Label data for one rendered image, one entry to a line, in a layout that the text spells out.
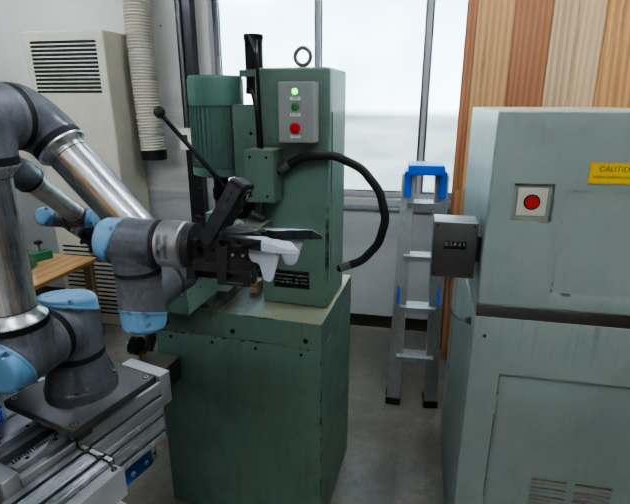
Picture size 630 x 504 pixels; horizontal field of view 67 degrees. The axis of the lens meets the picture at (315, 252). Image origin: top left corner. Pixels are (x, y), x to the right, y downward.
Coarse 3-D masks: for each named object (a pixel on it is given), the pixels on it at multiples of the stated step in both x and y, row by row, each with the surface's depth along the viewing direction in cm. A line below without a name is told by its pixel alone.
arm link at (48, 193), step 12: (24, 168) 148; (36, 168) 152; (24, 180) 149; (36, 180) 152; (48, 180) 160; (24, 192) 154; (36, 192) 156; (48, 192) 160; (60, 192) 165; (48, 204) 165; (60, 204) 167; (72, 204) 172; (72, 216) 176; (84, 216) 180; (96, 216) 185
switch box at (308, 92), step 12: (288, 84) 127; (300, 84) 126; (312, 84) 126; (288, 96) 128; (300, 96) 127; (312, 96) 127; (288, 108) 129; (300, 108) 128; (312, 108) 128; (288, 120) 130; (300, 120) 129; (312, 120) 128; (288, 132) 131; (300, 132) 130; (312, 132) 129
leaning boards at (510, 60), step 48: (480, 0) 234; (528, 0) 233; (576, 0) 227; (624, 0) 222; (480, 48) 239; (528, 48) 238; (576, 48) 234; (624, 48) 227; (480, 96) 245; (528, 96) 243; (576, 96) 239; (624, 96) 232
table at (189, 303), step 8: (208, 280) 148; (216, 280) 153; (200, 288) 143; (208, 288) 148; (216, 288) 153; (184, 296) 136; (192, 296) 138; (200, 296) 143; (208, 296) 148; (176, 304) 137; (184, 304) 137; (192, 304) 139; (200, 304) 144; (176, 312) 138; (184, 312) 137
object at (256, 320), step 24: (168, 312) 154; (192, 312) 152; (216, 312) 149; (240, 312) 149; (264, 312) 149; (288, 312) 149; (312, 312) 149; (336, 312) 160; (240, 336) 150; (264, 336) 147; (288, 336) 145; (312, 336) 143
